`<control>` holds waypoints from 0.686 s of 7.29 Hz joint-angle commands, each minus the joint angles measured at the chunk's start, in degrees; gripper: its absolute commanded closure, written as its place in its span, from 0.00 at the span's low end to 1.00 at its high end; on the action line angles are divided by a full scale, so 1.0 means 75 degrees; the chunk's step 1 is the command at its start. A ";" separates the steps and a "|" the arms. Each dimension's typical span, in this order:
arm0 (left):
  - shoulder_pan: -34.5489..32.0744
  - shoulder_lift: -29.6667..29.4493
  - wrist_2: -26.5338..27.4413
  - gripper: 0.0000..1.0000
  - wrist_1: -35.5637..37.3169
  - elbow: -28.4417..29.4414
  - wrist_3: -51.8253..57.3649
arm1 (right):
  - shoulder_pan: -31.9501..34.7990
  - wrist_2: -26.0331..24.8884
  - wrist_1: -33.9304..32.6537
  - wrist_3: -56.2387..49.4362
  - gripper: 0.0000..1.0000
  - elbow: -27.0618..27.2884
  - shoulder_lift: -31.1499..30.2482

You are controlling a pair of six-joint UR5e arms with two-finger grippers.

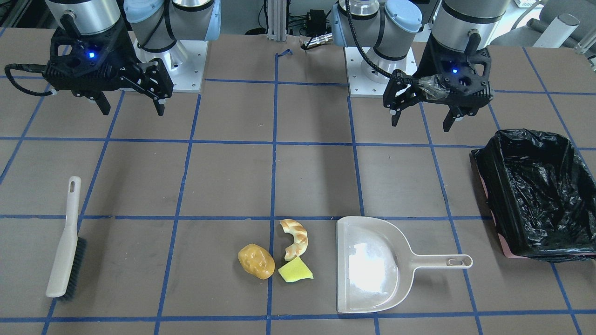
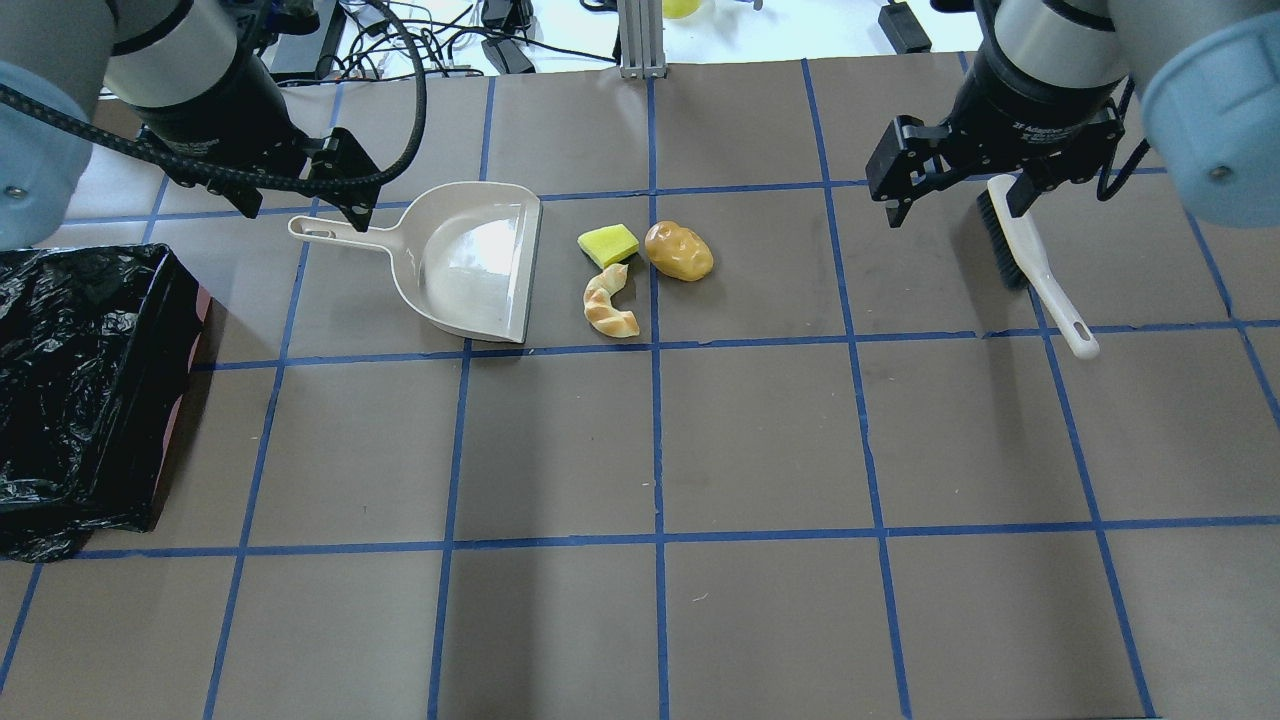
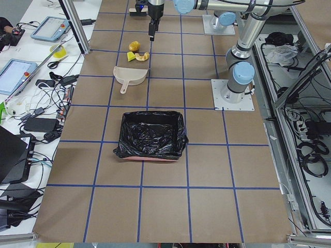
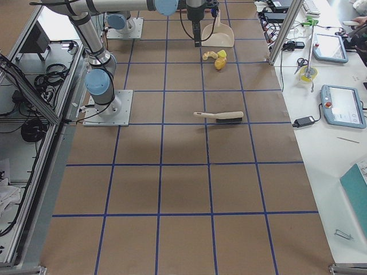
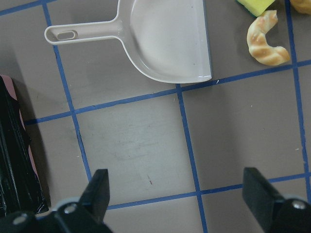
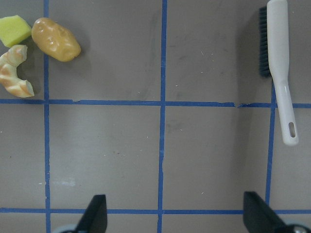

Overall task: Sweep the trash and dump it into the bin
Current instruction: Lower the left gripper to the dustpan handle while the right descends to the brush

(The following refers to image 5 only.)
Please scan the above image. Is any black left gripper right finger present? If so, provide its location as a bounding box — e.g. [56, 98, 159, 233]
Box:
[242, 167, 284, 227]

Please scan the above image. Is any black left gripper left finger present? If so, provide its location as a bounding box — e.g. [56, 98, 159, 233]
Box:
[79, 169, 108, 223]

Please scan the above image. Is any toy croissant bread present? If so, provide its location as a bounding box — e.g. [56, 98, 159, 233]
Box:
[246, 10, 290, 66]

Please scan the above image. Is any beige plastic dustpan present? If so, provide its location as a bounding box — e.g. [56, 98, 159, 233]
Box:
[44, 0, 212, 84]

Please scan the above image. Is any yellow green sponge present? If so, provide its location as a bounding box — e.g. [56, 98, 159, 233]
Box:
[236, 0, 275, 17]

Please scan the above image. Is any toy golden bread roll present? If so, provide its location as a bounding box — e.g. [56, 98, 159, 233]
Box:
[290, 0, 311, 15]

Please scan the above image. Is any black trash bag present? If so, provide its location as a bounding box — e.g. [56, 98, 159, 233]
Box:
[0, 78, 49, 217]

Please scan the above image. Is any pink trash bin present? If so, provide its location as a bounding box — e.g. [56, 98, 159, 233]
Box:
[0, 75, 38, 176]

